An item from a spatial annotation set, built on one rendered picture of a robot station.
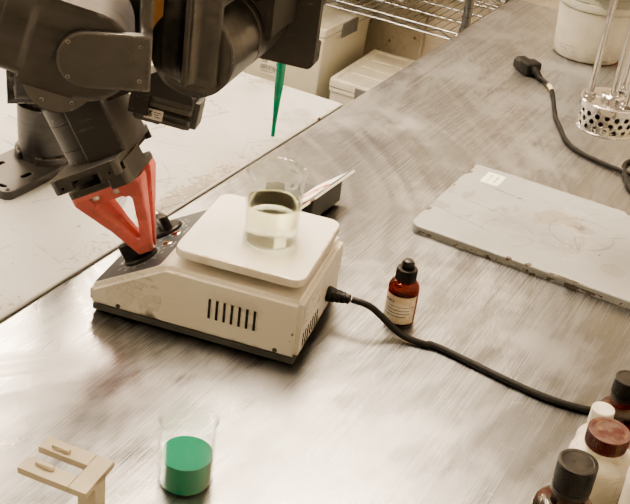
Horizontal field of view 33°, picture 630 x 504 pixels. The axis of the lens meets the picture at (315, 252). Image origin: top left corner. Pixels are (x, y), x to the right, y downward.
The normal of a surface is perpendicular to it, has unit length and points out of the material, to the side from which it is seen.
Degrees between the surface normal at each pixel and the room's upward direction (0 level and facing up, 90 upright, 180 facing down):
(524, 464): 0
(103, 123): 85
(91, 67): 90
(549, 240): 0
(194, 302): 90
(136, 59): 90
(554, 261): 0
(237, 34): 63
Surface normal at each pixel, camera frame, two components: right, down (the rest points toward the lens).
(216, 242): 0.11, -0.86
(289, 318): -0.30, 0.46
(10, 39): 0.12, 0.56
